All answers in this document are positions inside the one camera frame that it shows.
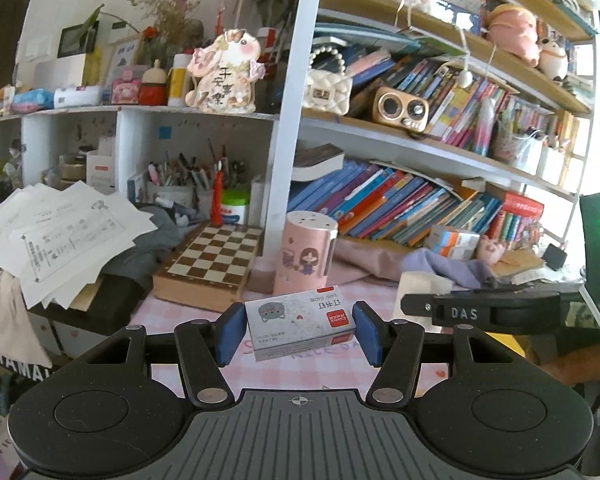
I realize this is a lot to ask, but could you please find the pink and purple cloth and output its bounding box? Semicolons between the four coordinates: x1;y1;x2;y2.
330;237;496;291

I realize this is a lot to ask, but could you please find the pile of printed papers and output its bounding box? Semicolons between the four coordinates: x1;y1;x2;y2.
0;180;158;311

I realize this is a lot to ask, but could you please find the dark grey cloth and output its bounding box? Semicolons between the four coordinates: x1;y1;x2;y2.
97;205;201;281

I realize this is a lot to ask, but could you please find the black electronic keyboard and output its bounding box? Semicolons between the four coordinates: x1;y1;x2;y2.
0;270;156;386

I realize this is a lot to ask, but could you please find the white storage box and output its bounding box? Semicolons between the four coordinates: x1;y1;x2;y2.
537;145;568;186

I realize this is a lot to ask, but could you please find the red jar with wooden lid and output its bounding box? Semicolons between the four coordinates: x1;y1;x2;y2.
140;60;168;106

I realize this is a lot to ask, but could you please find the bunch of pens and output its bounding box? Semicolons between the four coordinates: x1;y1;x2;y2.
145;142;248;191

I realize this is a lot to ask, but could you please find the large pink pig plush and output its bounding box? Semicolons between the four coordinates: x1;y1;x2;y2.
485;4;540;68

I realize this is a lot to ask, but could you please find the white and brown plush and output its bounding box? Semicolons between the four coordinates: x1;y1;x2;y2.
537;37;570;83

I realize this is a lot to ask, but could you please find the small white staples box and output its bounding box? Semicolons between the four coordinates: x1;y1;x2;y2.
244;287;357;362

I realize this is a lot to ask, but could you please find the white box with red label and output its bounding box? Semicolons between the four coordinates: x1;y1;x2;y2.
86;150;117;191

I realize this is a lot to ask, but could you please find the yellow and white bottle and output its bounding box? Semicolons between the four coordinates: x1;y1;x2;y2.
167;52;191;107

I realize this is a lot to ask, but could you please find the pastel gradient bottle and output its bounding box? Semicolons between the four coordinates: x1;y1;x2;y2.
475;97;496;156

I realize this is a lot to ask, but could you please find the white bookshelf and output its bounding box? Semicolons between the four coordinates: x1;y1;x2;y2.
0;0;600;261

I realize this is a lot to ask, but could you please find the thick dark book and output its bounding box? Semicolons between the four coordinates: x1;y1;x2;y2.
292;143;346;181

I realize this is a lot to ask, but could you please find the small pink pig plush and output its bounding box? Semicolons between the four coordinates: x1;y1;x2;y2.
477;237;508;265

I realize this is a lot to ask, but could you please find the gold retro radio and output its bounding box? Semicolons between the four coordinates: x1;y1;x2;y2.
372;86;429;133

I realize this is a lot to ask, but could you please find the white pen cup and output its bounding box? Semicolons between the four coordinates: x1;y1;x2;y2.
146;182;196;208

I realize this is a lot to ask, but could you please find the red thick book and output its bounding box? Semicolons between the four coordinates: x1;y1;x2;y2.
502;195;545;216

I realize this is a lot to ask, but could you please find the wooden chessboard box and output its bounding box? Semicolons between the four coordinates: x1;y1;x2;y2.
152;222;266;311

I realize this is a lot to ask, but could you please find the black phone stand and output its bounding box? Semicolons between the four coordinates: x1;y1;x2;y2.
542;243;568;271

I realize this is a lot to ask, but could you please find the clear pen holder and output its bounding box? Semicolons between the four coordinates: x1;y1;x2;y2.
492;120;543;176

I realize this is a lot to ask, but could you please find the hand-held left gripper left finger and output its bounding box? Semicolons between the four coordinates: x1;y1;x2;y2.
85;302;247;409

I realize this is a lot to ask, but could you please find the lucky cat figurine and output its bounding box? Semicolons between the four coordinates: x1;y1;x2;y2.
186;29;266;115

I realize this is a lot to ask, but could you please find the orange and blue box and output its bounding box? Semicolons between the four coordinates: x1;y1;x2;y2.
427;245;478;262
424;225;481;251

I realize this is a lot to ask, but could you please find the blue tissue pack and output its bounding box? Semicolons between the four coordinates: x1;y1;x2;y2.
12;88;55;113

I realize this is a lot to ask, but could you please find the black picture frame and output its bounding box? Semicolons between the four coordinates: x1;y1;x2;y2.
57;22;101;58

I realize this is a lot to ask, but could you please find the person's right hand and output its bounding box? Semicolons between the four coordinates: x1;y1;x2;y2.
527;342;600;388

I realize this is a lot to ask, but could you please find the pink cylinder container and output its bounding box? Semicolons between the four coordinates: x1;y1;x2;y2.
272;211;340;297

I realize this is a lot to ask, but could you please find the beige cloth bag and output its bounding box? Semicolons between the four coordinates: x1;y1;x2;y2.
0;260;53;368

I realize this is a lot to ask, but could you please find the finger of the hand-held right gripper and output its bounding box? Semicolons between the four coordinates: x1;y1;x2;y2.
400;283;581;317

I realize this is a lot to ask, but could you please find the pink patterned box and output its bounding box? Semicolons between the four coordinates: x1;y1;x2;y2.
111;65;148;106

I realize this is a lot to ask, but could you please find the row of colourful books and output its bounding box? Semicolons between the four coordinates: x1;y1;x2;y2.
347;47;581;161
292;160;546;248

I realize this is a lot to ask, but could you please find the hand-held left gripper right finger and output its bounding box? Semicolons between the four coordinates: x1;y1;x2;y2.
352;300;513;407

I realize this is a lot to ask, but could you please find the slim red bottle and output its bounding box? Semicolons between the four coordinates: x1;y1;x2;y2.
210;170;226;226

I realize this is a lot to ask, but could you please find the dried flower bunch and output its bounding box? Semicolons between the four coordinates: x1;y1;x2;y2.
127;0;203;61

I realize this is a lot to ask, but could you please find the white quilted purse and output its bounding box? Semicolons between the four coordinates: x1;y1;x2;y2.
302;47;353;117

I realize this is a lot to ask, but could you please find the green lid jar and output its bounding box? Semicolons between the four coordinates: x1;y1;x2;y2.
221;189;251;225

